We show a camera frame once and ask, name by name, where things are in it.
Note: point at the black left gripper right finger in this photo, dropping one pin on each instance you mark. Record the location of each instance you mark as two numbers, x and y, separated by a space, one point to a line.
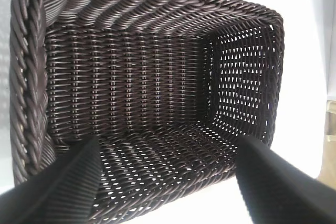
283 190

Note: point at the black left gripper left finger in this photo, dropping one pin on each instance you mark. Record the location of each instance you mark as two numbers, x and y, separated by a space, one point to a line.
52 190

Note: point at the dark brown woven basket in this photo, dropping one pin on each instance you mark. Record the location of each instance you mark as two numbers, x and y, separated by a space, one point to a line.
131 77

